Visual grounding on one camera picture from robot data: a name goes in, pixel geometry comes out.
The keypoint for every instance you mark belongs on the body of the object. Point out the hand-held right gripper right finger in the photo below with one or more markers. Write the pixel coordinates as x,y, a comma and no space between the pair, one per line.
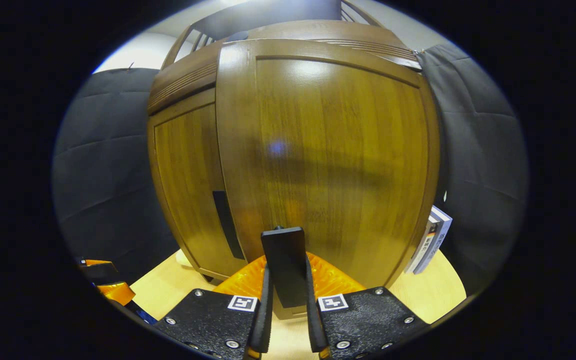
314,320

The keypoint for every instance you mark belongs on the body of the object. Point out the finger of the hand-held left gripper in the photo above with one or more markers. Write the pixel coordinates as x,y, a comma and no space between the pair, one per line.
99,270
118,293

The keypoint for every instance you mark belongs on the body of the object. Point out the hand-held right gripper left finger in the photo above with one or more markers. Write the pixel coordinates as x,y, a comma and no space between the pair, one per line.
264,315

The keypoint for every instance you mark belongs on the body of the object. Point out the wooden cabinet door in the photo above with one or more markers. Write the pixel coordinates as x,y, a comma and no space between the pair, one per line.
188,175
328,150

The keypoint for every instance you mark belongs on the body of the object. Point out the wooden double-door shoe cabinet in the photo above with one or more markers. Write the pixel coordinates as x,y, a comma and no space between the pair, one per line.
268,12

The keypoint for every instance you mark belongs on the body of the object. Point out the wooden cabinet drawer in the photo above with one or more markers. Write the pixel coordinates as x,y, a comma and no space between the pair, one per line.
183,77

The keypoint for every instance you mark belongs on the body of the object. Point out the white paperback book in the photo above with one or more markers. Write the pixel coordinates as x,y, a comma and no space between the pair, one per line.
422,247

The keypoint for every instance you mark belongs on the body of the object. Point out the grey-blue paperback book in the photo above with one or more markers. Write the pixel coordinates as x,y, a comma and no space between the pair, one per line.
440,232

